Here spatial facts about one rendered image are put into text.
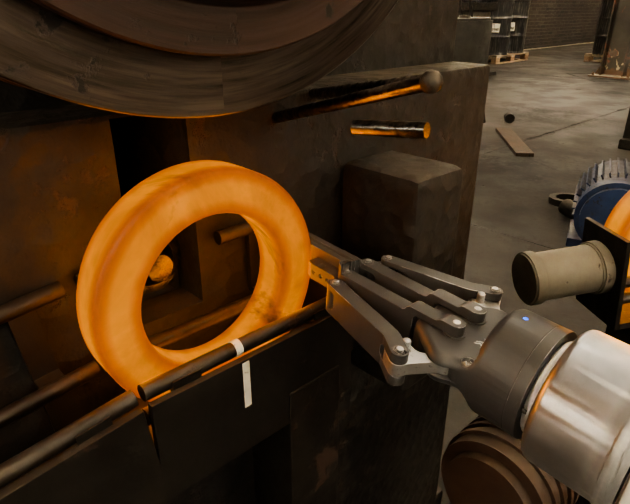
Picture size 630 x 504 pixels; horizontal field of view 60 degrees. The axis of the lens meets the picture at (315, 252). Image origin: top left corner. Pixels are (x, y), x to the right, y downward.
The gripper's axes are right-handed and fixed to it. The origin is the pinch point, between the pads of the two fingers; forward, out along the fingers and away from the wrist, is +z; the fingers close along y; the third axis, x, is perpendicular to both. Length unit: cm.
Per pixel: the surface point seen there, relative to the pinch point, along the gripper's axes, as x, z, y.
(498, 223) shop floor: -82, 79, 199
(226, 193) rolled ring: 8.0, 0.8, -9.1
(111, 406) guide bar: -3.0, -1.8, -19.8
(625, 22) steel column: -25, 266, 839
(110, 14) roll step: 19.6, -2.0, -17.2
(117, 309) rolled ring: 2.2, 0.5, -17.7
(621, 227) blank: -0.7, -13.3, 31.7
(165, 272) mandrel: -1.8, 8.9, -9.8
